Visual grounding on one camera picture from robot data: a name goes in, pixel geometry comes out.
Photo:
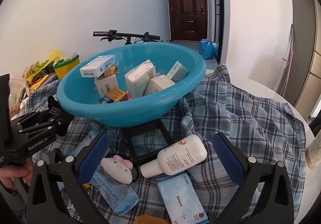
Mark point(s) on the white plush toy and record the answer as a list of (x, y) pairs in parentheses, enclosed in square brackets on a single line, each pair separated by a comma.
[(117, 170)]

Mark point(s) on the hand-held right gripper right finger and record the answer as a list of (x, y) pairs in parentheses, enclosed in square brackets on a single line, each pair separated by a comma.
[(229, 161)]

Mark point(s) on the blue wipes packet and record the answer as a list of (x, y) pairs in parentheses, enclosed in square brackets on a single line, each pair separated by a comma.
[(180, 201)]

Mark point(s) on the black square frame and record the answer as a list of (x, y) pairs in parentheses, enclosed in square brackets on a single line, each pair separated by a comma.
[(148, 138)]

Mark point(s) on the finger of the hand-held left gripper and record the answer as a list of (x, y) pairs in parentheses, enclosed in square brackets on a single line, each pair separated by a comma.
[(30, 118), (45, 125)]

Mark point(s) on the yellow container green rim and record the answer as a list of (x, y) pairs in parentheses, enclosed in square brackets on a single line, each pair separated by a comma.
[(64, 69)]

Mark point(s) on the black framed glass door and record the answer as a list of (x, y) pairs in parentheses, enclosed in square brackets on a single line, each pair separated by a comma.
[(217, 13)]

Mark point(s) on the yellow plastic bag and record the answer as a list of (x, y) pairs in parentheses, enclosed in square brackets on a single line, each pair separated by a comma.
[(41, 66)]

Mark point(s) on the white barcode box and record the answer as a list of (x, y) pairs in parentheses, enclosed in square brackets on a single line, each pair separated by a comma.
[(106, 86)]

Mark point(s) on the gold and blue box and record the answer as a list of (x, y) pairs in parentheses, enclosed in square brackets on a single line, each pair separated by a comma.
[(110, 71)]

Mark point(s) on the pale blue striped packet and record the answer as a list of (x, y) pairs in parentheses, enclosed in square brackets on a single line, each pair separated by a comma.
[(86, 141)]

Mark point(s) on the black bicycle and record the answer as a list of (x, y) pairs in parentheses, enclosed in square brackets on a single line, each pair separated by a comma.
[(125, 35)]

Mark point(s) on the folded metal rack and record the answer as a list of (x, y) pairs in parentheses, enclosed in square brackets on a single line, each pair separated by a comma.
[(286, 63)]

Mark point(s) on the flat orange box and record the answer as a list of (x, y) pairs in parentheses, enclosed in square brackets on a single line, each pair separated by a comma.
[(116, 94)]

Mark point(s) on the small teal box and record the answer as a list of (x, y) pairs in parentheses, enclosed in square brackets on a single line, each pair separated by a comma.
[(176, 71)]

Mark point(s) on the white and green box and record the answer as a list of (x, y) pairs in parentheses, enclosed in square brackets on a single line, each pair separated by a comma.
[(159, 84)]

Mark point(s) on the light blue sealed packet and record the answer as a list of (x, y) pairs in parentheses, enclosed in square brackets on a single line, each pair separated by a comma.
[(115, 194)]

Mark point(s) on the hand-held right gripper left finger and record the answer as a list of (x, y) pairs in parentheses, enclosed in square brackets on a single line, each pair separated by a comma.
[(94, 158)]

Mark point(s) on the black hair elastic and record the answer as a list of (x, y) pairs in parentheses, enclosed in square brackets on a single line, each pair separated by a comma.
[(137, 171)]

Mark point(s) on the white and blue travel box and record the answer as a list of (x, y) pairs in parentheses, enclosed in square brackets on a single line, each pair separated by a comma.
[(97, 66)]

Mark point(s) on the black cloth item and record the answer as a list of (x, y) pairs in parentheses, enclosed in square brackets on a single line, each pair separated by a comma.
[(54, 103)]

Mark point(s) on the blue plastic basin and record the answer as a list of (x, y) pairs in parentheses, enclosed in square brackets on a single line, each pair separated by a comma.
[(140, 113)]

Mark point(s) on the clear zip bag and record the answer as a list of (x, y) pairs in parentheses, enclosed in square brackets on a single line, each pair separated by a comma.
[(18, 96)]

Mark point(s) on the blue bag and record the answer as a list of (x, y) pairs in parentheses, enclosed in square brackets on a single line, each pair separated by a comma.
[(208, 49)]

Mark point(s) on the brown entrance door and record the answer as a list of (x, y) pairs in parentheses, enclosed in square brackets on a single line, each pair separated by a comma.
[(186, 10)]

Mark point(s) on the gold refrigerator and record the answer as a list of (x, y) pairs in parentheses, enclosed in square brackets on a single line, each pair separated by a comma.
[(303, 38)]

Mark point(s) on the person's left hand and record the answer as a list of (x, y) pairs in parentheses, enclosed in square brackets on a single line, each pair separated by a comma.
[(17, 171)]

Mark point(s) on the white tissue pack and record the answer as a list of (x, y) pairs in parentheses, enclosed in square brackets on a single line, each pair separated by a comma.
[(139, 79)]

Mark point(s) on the beige plush bear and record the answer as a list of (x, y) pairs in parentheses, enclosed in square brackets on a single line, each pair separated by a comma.
[(30, 69)]

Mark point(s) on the blue plaid cloth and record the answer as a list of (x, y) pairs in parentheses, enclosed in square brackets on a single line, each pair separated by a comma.
[(225, 118)]

